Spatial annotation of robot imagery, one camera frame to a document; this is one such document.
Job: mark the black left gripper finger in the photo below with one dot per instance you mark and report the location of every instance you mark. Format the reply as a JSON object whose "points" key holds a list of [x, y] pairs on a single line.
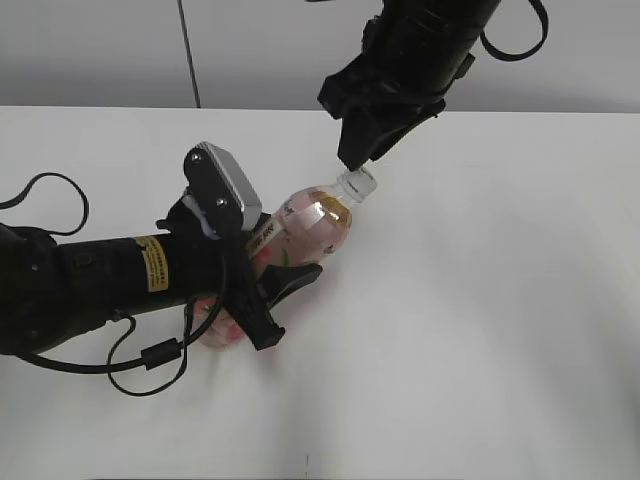
{"points": [[277, 283]]}

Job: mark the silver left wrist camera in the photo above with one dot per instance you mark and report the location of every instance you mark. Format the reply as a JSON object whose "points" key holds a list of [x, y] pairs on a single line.
{"points": [[218, 193]]}

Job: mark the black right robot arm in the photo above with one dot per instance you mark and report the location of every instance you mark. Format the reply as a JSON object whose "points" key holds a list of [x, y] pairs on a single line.
{"points": [[457, 25]]}

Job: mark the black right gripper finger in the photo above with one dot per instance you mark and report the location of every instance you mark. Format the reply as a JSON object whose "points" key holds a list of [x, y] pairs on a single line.
{"points": [[367, 133], [395, 130]]}

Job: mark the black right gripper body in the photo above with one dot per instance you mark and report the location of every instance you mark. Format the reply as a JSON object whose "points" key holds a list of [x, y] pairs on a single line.
{"points": [[397, 65]]}

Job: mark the pink peach tea bottle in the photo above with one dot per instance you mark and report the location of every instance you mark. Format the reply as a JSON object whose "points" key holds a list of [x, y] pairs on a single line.
{"points": [[311, 225]]}

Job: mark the white bottle cap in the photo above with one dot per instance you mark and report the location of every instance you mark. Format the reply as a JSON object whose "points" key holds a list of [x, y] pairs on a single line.
{"points": [[358, 184]]}

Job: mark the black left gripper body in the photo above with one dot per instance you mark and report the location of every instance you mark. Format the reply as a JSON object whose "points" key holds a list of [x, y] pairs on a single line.
{"points": [[241, 299]]}

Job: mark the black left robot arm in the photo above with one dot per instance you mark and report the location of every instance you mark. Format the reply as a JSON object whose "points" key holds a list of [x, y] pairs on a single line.
{"points": [[51, 293]]}

